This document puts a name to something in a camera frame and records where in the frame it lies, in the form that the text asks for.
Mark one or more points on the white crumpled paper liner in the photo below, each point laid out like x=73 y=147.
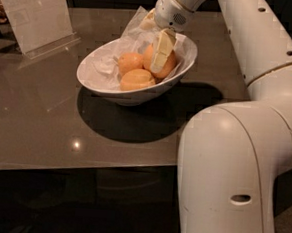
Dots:
x=133 y=28

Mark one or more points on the large orange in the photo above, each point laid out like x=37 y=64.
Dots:
x=168 y=67

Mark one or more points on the small orange at left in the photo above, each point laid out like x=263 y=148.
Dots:
x=129 y=61

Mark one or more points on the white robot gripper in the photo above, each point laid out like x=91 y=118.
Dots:
x=170 y=14

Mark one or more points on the white oval ceramic bowl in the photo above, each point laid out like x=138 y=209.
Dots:
x=99 y=70

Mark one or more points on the front orange in bowl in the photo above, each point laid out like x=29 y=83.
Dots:
x=136 y=79

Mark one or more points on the clear acrylic sign holder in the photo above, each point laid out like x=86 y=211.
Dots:
x=40 y=26

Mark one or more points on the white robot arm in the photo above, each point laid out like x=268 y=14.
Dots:
x=231 y=154

